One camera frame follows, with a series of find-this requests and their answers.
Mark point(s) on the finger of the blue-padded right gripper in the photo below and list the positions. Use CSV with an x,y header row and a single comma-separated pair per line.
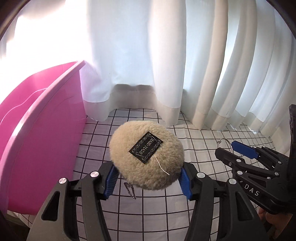
x,y
266,156
237,163

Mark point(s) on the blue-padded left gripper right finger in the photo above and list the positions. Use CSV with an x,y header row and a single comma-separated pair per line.
x,y
238,219

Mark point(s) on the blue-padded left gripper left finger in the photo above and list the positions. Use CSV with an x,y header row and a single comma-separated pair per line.
x,y
57,220

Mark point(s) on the beige fluffy hair clip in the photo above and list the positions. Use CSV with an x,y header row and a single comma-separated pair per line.
x,y
146,154

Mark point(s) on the person's right hand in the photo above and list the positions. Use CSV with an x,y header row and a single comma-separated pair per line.
x,y
283,224

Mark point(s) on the small silver hair pin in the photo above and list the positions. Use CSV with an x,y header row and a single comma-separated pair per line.
x,y
130,189

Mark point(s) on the white sheer curtain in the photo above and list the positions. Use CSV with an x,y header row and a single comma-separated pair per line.
x,y
218,62

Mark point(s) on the pink plastic tub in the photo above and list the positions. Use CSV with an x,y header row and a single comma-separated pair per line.
x,y
42,121

